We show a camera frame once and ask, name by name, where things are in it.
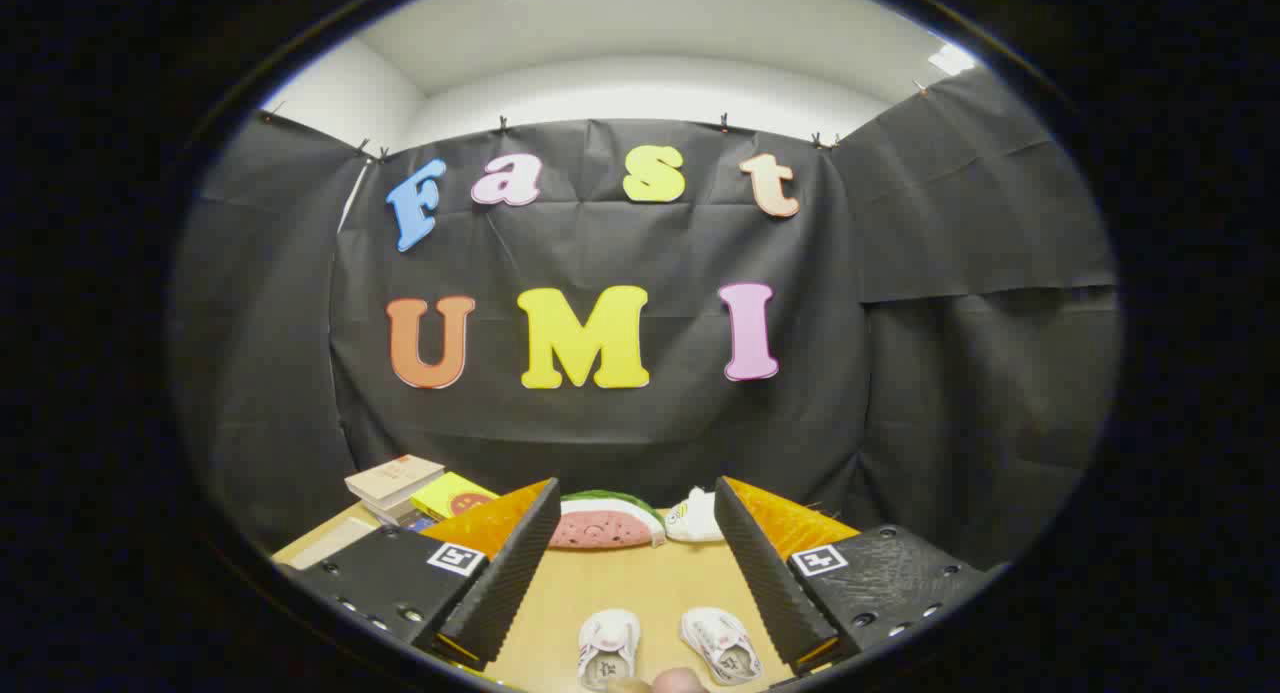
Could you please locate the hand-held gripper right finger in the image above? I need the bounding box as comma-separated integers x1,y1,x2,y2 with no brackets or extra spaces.
713,476,1006,677

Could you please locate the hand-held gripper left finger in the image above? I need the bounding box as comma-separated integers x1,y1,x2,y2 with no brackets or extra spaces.
283,478,562,672

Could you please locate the white canvas shoe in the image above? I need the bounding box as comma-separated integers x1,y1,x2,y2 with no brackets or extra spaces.
578,609,641,692
680,606,763,686

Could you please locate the cream storage box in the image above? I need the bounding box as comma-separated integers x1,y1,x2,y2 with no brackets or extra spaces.
288,516,379,571

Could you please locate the white plush toy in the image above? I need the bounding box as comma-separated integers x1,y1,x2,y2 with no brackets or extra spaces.
664,486,725,544

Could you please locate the yellow book with red circle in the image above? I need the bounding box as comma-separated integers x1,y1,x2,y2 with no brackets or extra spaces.
410,471,499,522

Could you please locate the watermelon slice plush toy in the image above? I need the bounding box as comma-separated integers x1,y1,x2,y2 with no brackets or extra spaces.
548,490,668,551

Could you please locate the white book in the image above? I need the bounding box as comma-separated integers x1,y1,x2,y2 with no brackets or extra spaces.
360,493,426,526

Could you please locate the beige book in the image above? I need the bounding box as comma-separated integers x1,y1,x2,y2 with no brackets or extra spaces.
345,455,446,504

